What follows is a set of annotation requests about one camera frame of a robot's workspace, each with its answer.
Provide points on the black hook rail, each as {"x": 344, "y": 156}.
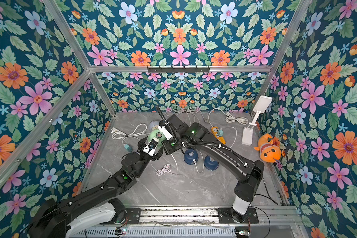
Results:
{"x": 176, "y": 69}

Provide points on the green charger adapter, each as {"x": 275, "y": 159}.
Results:
{"x": 128, "y": 148}

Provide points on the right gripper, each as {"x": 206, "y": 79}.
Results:
{"x": 172, "y": 122}

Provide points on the orange power strip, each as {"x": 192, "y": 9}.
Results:
{"x": 214, "y": 132}

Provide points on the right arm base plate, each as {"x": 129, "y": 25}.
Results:
{"x": 229, "y": 216}

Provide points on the white folding desk lamp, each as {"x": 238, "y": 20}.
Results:
{"x": 260, "y": 107}

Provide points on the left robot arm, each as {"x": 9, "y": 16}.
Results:
{"x": 66, "y": 218}

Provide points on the blue meat grinder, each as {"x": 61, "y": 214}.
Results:
{"x": 210, "y": 163}
{"x": 190, "y": 157}

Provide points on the teal charger adapter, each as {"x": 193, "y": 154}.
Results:
{"x": 220, "y": 132}

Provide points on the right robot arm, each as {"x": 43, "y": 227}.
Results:
{"x": 180, "y": 136}

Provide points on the orange clownfish plush toy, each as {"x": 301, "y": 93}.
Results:
{"x": 268, "y": 152}

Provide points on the pale blue table clock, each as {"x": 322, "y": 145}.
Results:
{"x": 154, "y": 125}

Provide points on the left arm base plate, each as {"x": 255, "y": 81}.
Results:
{"x": 131, "y": 216}

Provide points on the blue meat grinder front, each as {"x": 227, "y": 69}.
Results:
{"x": 210, "y": 163}

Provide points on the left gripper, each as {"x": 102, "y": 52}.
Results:
{"x": 153, "y": 157}

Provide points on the green meat grinder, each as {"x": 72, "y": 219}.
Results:
{"x": 156, "y": 135}

